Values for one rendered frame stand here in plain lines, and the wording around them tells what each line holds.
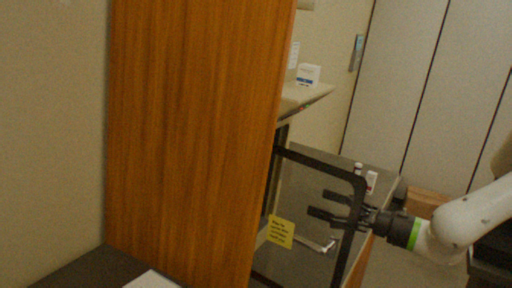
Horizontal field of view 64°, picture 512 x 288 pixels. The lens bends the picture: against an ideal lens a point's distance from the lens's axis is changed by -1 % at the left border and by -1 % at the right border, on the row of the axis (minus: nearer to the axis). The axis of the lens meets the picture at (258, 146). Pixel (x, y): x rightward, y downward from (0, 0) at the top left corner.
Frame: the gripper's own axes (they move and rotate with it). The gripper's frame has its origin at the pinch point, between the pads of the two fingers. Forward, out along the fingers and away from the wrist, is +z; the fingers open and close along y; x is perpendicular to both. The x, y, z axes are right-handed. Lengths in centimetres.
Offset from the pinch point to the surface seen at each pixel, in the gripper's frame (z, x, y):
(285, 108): 9.0, -28.8, 17.8
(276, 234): 5.0, 3.9, 18.8
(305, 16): 17, -50, -7
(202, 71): 28, -34, 26
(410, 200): -21, 94, -255
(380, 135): 24, 53, -293
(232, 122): 18.4, -24.5, 25.8
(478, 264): -52, 26, -46
